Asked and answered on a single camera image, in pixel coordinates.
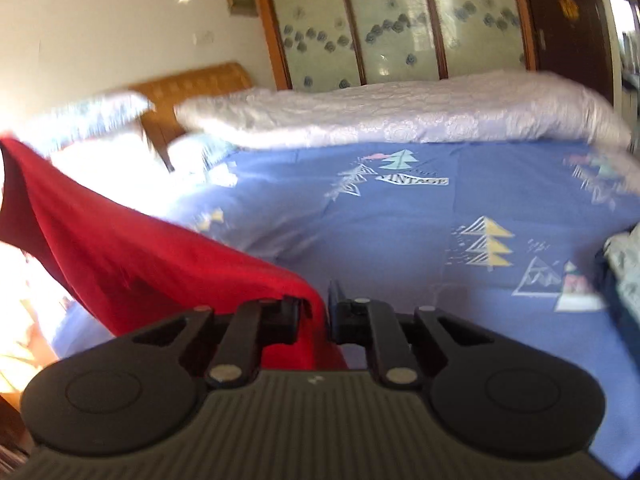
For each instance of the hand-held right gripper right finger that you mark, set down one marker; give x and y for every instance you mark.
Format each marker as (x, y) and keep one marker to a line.
(338, 316)

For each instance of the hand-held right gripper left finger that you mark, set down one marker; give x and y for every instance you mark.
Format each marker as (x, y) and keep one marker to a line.
(286, 318)

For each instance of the red pants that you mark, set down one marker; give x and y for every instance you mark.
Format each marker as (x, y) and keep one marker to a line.
(150, 265)

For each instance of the blue printed bed sheet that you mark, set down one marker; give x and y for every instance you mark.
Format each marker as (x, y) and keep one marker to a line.
(390, 220)

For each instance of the white and blue pillow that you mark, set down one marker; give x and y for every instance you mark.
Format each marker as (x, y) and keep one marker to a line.
(95, 117)
(202, 152)

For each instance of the white patterned quilt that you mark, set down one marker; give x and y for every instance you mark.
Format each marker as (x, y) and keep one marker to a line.
(400, 110)

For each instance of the wooden headboard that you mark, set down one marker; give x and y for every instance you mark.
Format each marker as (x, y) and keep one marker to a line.
(195, 87)

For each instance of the light grey folded cloth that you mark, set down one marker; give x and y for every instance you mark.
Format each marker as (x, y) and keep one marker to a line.
(625, 265)

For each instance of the wardrobe with frosted sliding doors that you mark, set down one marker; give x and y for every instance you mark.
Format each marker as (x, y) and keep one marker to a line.
(390, 20)

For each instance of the dark wooden door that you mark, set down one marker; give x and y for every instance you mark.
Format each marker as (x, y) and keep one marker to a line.
(565, 15)

